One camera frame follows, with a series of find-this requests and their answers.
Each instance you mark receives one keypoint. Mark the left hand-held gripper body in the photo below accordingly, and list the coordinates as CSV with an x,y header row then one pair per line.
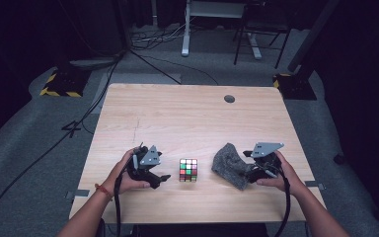
x,y
146,161

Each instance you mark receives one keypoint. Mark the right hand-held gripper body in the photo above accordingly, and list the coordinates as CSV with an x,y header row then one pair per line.
x,y
266,164

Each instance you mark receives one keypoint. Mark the grey fuzzy cloth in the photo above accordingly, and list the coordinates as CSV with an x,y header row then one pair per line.
x,y
232,164

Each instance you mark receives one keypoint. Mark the colourful puzzle cube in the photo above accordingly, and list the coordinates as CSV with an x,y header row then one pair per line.
x,y
188,170

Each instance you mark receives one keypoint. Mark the person's right hand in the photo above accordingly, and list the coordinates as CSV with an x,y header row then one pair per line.
x,y
286,181

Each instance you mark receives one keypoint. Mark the person's left hand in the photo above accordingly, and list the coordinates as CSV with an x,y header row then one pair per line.
x,y
120,177

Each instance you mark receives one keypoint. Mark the grey tape piece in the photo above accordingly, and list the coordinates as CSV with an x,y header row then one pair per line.
x,y
80,193
313,184

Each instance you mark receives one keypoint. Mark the grey table grommet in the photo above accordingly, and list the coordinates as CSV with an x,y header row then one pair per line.
x,y
229,98

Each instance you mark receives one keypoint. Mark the person's dark clothing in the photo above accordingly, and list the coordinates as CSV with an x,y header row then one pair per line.
x,y
204,230

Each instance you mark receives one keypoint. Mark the small dark floor object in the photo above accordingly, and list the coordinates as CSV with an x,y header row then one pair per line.
x,y
339,159

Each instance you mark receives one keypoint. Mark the black striped stand base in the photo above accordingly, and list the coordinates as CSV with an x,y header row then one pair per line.
x,y
64,84
296,87

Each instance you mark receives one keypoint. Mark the black metal chair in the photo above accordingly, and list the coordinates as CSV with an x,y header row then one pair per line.
x,y
266,26

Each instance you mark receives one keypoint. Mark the white desk frame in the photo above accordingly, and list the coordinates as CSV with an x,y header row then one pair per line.
x,y
186,33

